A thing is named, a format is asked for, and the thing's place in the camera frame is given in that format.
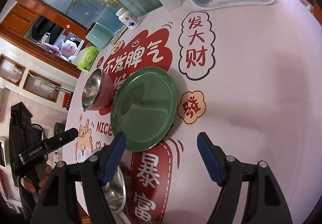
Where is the white pill bottle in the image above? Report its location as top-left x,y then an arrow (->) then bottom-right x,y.
115,8 -> 140,30

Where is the red basket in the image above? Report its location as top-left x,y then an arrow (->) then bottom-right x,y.
62,93 -> 72,111

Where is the printed pink tablecloth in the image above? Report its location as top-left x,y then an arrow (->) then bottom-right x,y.
61,0 -> 322,224

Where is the green round plate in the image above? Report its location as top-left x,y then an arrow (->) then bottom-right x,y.
110,67 -> 178,152

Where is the small steel bowl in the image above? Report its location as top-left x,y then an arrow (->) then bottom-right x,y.
102,162 -> 130,214

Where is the teal canister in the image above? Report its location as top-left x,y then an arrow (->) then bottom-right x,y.
85,23 -> 114,50

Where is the pill blister pack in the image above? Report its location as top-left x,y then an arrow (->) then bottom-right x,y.
110,25 -> 127,44

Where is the pink steel bowl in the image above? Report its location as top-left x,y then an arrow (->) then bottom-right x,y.
81,69 -> 114,111

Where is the green tissue box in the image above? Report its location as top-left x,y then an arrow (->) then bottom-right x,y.
75,46 -> 99,72

